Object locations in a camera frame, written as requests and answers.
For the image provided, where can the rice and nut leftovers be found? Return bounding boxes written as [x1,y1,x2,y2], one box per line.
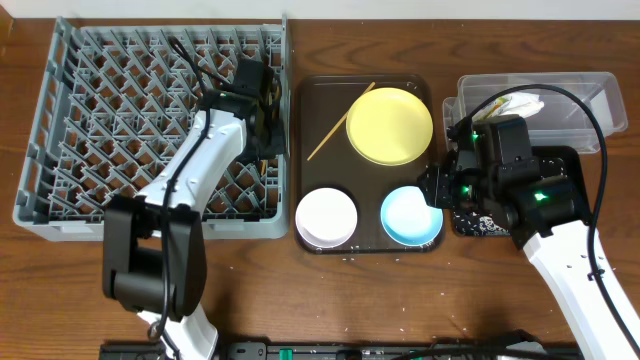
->
[454,157,566,236]

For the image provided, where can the light blue bowl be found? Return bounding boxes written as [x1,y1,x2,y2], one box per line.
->
[380,186,444,247]

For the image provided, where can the green snack wrapper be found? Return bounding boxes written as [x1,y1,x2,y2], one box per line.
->
[473,95,511,121]

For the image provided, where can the white paper napkin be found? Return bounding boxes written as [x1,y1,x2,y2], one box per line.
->
[492,92,544,118]

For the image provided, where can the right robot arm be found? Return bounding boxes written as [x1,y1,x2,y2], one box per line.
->
[417,115,639,359]

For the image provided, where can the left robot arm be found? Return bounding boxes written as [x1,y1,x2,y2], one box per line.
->
[102,60,286,359]

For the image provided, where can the black waste tray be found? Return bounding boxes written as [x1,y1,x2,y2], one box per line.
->
[452,146,589,237]

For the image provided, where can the grey dishwasher rack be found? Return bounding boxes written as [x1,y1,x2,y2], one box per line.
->
[13,18,291,242]

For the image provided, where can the yellow plate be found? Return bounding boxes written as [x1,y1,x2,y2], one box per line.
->
[346,87,434,166]

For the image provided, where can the dark brown serving tray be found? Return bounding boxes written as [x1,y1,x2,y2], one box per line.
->
[294,74,446,256]

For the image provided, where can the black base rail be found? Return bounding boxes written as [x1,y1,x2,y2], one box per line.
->
[98,330,583,360]

